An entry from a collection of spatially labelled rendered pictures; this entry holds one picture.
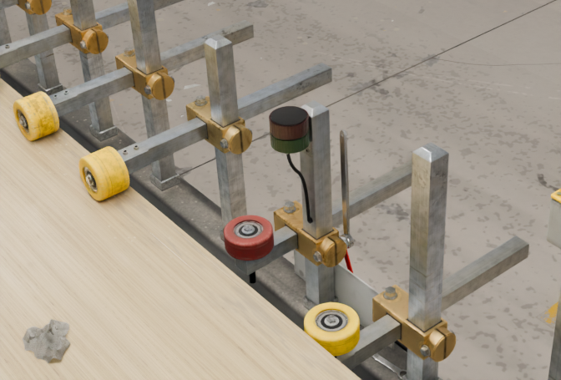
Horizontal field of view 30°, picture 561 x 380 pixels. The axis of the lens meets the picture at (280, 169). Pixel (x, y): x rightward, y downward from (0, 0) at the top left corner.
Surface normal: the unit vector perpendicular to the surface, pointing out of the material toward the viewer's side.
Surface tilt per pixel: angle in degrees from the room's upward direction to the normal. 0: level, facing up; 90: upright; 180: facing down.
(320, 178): 90
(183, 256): 0
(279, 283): 0
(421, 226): 90
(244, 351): 0
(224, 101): 90
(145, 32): 90
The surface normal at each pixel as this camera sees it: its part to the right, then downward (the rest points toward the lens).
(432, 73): -0.05, -0.82
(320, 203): 0.62, 0.43
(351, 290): -0.79, 0.39
